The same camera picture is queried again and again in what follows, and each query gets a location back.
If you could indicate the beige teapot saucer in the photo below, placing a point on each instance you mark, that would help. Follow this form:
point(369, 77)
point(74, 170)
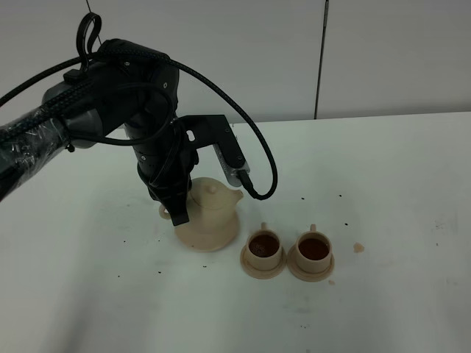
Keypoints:
point(208, 241)

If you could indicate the teacup saucer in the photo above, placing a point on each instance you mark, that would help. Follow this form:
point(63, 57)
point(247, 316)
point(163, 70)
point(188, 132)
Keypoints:
point(304, 275)
point(262, 267)

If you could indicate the right beige teacup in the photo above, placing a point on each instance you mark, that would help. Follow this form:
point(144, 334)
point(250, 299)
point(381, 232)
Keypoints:
point(313, 252)

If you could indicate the right teacup saucer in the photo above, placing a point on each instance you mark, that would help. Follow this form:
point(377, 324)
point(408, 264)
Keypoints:
point(304, 275)

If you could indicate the left teacup saucer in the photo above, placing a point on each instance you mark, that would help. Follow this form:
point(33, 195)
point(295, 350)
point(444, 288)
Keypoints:
point(262, 267)

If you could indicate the left beige teacup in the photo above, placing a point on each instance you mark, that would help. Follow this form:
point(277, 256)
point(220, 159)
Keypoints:
point(263, 242)

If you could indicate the beige teapot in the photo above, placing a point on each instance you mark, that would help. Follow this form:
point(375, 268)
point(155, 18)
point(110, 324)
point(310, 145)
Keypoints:
point(211, 208)

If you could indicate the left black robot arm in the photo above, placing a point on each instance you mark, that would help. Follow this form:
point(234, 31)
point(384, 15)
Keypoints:
point(122, 95)

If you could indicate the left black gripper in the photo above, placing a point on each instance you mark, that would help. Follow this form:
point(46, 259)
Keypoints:
point(164, 164)

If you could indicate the beige teacup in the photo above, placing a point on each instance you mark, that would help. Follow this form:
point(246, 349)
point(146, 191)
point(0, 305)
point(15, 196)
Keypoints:
point(313, 252)
point(263, 242)

